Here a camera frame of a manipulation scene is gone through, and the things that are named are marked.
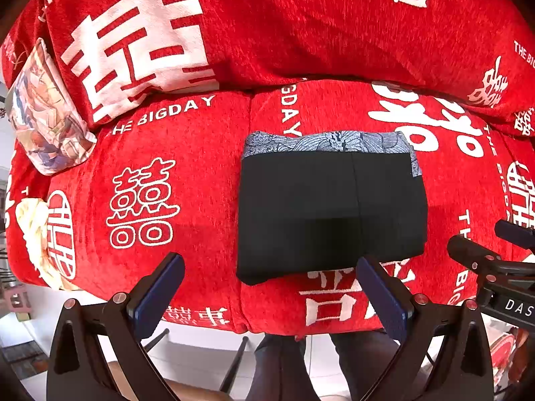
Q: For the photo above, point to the wooden stool with black legs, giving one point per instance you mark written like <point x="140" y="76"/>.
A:
<point x="188" y="388"/>

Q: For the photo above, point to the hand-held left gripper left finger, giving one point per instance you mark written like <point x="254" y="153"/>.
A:
<point x="161" y="292"/>

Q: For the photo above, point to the person's leg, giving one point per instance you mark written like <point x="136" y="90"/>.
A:
<point x="276" y="367"/>
<point x="368" y="363"/>

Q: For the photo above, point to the red patterned object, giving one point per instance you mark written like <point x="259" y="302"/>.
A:
<point x="508" y="355"/>

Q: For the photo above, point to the picture printed pillow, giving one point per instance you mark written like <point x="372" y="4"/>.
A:
<point x="46" y="117"/>

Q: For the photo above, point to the red printed sofa cover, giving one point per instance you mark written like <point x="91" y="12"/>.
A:
<point x="200" y="183"/>

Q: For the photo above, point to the black pants with patterned waistband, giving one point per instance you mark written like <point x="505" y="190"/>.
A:
<point x="326" y="217"/>

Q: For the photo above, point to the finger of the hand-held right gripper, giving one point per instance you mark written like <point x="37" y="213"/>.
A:
<point x="516" y="234"/>
<point x="472" y="255"/>

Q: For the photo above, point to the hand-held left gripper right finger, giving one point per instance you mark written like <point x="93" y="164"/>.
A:
<point x="382" y="296"/>

